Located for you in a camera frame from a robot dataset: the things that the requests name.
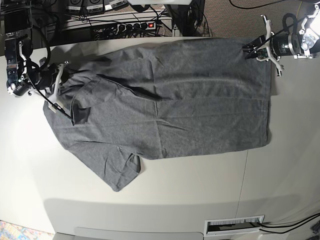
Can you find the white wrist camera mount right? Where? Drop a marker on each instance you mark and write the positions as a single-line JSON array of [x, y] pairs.
[[54, 103]]

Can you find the black silver gripper left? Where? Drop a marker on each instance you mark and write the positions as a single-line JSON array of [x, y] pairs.
[[282, 45]]

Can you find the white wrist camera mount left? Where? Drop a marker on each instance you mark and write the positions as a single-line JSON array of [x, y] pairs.
[[266, 52]]

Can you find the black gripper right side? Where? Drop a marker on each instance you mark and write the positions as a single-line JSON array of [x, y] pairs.
[[44, 79]]

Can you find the grey T-shirt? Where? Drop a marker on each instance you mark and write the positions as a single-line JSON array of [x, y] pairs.
[[184, 98]]

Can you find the white cable grommet box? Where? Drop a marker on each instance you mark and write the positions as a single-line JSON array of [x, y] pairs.
[[233, 226]]

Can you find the black power strip red switch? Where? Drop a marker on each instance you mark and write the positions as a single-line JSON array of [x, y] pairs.
[[122, 31]]

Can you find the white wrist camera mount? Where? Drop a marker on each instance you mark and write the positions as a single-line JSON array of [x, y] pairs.
[[54, 103], [266, 52]]

